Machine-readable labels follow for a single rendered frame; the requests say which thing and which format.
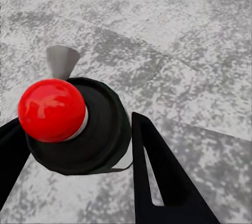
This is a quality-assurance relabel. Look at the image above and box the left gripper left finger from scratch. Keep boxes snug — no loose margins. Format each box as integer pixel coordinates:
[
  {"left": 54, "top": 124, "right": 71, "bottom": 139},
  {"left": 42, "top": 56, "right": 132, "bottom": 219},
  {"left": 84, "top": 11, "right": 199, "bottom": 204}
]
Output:
[{"left": 0, "top": 118, "right": 31, "bottom": 211}]

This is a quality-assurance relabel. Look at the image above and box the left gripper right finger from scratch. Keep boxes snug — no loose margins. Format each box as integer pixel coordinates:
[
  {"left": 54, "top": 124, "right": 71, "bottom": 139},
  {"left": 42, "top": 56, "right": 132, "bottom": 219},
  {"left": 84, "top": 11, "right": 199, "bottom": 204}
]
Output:
[{"left": 131, "top": 112, "right": 220, "bottom": 224}]

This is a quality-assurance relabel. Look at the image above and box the insectifuge atomizer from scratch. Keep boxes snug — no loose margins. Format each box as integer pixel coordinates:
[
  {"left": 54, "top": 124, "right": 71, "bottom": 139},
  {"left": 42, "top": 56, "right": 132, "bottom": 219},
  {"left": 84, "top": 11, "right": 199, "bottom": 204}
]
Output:
[{"left": 18, "top": 45, "right": 133, "bottom": 176}]

